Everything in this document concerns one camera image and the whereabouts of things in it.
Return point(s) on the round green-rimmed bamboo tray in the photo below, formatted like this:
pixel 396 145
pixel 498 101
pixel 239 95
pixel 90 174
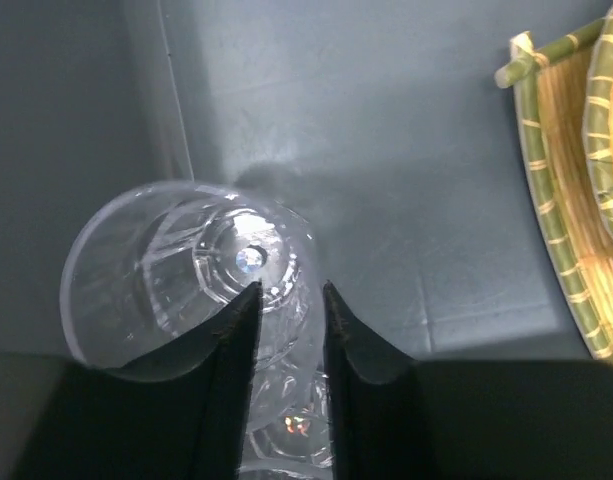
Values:
pixel 597 132

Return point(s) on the clear glass cup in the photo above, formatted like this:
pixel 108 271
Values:
pixel 161 259
pixel 287 433

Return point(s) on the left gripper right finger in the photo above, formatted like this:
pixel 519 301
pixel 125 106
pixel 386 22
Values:
pixel 395 417

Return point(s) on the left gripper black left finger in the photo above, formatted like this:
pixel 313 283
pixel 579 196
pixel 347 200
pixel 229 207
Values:
pixel 178 412

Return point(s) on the grey plastic bin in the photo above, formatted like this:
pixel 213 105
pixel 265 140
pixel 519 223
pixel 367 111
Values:
pixel 378 121

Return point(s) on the square woven bamboo mat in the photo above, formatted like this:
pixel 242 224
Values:
pixel 549 86

